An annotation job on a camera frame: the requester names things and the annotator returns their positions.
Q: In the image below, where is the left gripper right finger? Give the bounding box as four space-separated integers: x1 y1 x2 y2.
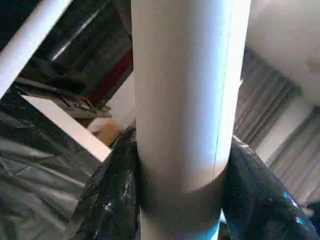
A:
220 136 320 240

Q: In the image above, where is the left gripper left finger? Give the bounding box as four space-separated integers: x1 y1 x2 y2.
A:
64 128 143 240

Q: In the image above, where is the white plastic table leg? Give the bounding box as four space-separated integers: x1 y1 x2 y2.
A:
0 0 74 99
129 0 252 240

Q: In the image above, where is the black table mat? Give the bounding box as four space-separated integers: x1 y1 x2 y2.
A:
0 96 113 240

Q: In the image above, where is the white flat board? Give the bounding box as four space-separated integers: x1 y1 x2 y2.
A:
19 94 113 163

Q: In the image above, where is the grey pleated curtain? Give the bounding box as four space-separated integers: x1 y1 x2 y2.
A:
233 47 320 203

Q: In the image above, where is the long black bar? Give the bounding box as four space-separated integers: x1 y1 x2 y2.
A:
51 9 102 62

